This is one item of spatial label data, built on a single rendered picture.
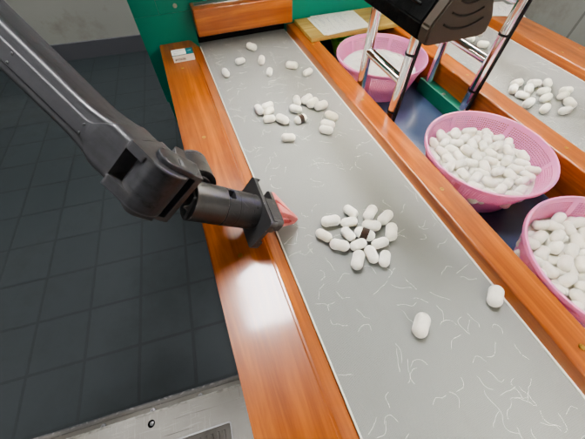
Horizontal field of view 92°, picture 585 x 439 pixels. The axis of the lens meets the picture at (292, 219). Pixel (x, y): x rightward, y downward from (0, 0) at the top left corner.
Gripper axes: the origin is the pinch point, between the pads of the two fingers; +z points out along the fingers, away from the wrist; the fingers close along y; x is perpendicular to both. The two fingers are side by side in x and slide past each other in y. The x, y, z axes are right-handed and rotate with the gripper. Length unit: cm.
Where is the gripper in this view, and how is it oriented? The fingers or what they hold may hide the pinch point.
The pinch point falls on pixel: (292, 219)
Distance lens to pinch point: 51.6
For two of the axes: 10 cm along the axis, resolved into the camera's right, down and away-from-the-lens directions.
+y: -3.5, -7.7, 5.3
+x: -5.9, 6.2, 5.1
